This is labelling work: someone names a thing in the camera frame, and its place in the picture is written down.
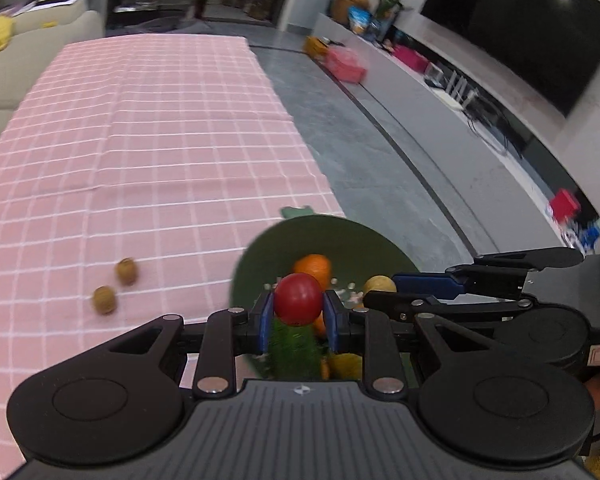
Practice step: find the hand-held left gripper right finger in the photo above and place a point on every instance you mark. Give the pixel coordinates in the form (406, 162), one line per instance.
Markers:
(331, 322)

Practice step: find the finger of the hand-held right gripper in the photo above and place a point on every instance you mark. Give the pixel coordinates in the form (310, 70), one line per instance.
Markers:
(430, 284)
(395, 304)

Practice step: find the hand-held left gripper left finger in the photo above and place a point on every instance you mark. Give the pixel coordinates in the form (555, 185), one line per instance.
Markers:
(265, 322)

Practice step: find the orange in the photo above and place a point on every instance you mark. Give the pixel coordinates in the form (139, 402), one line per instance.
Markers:
(347, 364)
(324, 370)
(312, 266)
(320, 325)

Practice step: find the yellow-green pear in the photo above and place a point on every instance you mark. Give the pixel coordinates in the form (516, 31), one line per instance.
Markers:
(377, 284)

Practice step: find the red tomato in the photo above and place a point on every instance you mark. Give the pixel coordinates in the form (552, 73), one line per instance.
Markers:
(297, 299)

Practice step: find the green cucumber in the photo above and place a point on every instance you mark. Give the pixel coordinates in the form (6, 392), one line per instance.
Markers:
(292, 355)

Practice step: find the green perforated colander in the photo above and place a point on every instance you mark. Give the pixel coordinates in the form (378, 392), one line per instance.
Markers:
(280, 245)

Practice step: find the red object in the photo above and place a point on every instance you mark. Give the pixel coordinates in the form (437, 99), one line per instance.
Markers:
(565, 205)

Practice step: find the brown kiwi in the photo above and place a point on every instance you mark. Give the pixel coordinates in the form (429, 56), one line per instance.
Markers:
(105, 300)
(127, 271)

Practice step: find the grey television cabinet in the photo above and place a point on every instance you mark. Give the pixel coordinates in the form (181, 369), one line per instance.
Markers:
(430, 125)

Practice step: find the white router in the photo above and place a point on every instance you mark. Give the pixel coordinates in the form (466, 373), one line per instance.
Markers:
(460, 90)

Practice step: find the magenta box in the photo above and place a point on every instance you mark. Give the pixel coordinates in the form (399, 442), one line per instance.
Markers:
(410, 57)

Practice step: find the pink checkered tablecloth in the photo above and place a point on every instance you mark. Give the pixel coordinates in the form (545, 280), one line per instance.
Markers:
(130, 135)

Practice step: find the pink storage box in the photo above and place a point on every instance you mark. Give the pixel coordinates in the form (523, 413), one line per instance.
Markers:
(347, 62)

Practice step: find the orange box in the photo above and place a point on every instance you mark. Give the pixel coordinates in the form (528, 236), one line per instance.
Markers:
(316, 46)

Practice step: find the blue snack bag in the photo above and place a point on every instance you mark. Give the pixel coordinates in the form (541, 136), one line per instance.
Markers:
(360, 20)

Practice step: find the black television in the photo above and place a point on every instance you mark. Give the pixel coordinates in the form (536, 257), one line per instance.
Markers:
(530, 25)

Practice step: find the green potted plant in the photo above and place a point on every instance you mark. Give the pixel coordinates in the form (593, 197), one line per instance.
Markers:
(392, 2)

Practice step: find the golden vase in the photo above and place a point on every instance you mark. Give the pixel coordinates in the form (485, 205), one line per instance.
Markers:
(347, 5)

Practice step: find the beige sofa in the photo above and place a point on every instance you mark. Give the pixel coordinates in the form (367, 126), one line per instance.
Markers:
(55, 35)

